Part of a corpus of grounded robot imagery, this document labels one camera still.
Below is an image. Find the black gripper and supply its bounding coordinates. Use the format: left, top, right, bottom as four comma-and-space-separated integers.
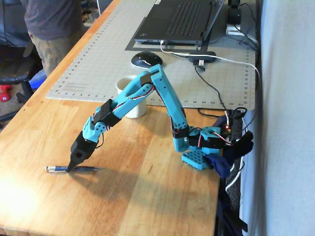
66, 131, 96, 173

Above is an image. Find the dark ballpoint pen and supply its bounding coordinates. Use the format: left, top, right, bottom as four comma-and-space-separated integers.
45, 165, 102, 173

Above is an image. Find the white ceramic mug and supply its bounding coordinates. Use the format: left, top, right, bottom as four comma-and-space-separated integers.
115, 75, 148, 119

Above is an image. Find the blue plastic bin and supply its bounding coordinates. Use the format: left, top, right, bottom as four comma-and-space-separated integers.
29, 68, 48, 92

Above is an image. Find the grey gridded cutting mat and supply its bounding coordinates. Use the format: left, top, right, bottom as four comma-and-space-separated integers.
46, 0, 257, 110

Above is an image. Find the red dumbbell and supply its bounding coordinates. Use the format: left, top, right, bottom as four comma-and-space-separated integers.
0, 85, 13, 103

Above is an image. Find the black office chair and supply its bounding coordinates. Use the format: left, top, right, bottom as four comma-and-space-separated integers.
0, 0, 48, 123

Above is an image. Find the black computer mouse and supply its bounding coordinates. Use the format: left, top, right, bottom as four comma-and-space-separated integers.
130, 51, 164, 70

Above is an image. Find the person in grey shirt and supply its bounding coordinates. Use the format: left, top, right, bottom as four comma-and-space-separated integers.
20, 0, 84, 77

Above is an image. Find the dark blue table clamp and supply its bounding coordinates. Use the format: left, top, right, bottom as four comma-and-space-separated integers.
205, 115, 254, 179

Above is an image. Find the black usb hub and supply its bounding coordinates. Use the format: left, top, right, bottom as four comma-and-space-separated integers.
188, 51, 217, 72

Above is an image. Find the black laptop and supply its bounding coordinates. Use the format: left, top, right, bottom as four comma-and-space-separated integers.
134, 0, 226, 47

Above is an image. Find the black desk device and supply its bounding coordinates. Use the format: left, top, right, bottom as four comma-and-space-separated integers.
225, 0, 247, 35

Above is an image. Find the black hub cable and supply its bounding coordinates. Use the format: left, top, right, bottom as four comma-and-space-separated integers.
194, 65, 248, 123

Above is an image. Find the white usb cable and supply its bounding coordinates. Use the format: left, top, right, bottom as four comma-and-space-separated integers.
159, 40, 262, 194

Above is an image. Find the black cable bundle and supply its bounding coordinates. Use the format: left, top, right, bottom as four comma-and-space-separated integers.
233, 1, 262, 53

